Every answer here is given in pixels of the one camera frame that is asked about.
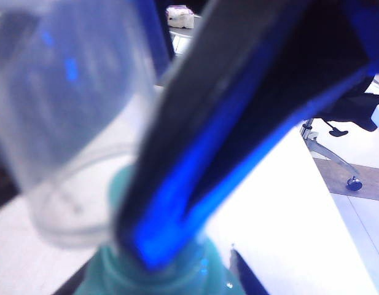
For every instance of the silver laptop with sticker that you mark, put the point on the silver laptop with sticker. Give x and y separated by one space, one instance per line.
180 43

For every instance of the blue black finger of the right gripper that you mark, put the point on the blue black finger of the right gripper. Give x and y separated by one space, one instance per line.
207 107
161 30

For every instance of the white purple tissue pack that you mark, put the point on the white purple tissue pack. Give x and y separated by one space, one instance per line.
180 17

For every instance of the teal sprayer bottle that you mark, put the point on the teal sprayer bottle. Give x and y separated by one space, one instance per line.
109 276

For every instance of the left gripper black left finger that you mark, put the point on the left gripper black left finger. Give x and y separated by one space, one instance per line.
74 282

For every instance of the left gripper blue black right finger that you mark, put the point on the left gripper blue black right finger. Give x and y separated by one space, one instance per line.
247 282

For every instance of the black office chair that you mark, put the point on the black office chair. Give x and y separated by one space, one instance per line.
346 104

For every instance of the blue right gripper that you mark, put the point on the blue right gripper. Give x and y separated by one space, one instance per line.
373 30

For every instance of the transparent sprayer lid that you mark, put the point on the transparent sprayer lid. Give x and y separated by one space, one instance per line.
69 123

